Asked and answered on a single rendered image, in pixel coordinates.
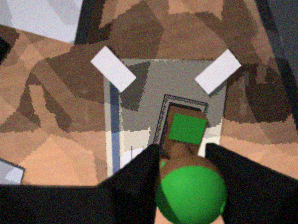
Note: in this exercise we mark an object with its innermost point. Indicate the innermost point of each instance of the grey inspection card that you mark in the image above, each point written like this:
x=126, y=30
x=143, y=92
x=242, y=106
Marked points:
x=137, y=93

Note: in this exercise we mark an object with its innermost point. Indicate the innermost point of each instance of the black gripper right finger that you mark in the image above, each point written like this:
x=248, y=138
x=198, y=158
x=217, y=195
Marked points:
x=256, y=194

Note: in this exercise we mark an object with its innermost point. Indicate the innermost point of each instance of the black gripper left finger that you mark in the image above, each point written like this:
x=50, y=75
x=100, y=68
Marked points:
x=125, y=197

